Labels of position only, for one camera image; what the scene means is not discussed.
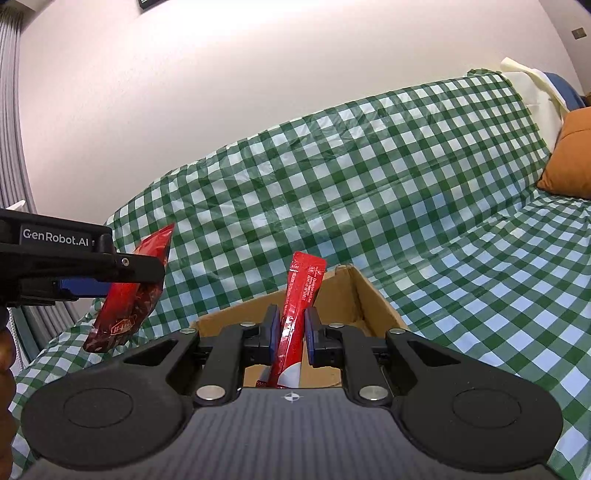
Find cream sofa backrest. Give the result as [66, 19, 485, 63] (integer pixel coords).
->
[500, 57, 570, 152]

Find dark wall frame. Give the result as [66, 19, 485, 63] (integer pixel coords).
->
[137, 0, 166, 11]

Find person's hand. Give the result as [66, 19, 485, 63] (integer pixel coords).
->
[0, 328, 18, 479]

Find green white checkered cloth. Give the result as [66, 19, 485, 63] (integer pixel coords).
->
[8, 68, 591, 480]

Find red stick snack packet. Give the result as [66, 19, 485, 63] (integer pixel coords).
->
[256, 252, 327, 389]

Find blue pillow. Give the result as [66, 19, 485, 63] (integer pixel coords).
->
[545, 72, 589, 111]

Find brown cardboard box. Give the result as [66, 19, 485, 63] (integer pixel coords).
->
[183, 266, 406, 398]

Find dark red snack bag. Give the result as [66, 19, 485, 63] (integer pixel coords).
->
[83, 224, 175, 353]

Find orange cushion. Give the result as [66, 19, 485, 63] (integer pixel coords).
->
[537, 107, 591, 200]

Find wall socket plate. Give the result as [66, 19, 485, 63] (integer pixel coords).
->
[572, 27, 587, 40]

